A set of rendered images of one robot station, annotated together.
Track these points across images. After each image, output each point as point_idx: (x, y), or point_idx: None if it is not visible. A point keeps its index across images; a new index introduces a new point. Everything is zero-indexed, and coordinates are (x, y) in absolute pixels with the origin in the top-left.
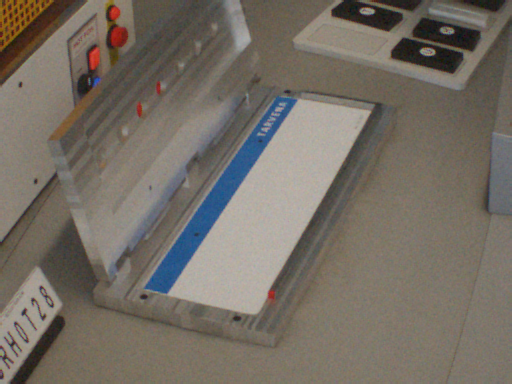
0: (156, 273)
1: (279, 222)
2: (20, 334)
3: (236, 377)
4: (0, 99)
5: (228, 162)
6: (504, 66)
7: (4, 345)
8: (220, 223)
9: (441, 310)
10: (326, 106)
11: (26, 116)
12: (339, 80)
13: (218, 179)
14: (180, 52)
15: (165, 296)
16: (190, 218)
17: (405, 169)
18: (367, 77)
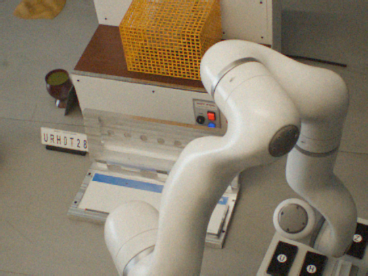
0: (104, 175)
1: None
2: (64, 140)
3: (53, 209)
4: (138, 87)
5: None
6: (203, 275)
7: (54, 137)
8: (133, 190)
9: (81, 271)
10: (220, 216)
11: (157, 103)
12: (258, 223)
13: (162, 184)
14: (181, 140)
15: (90, 180)
16: (137, 180)
17: None
18: (263, 234)
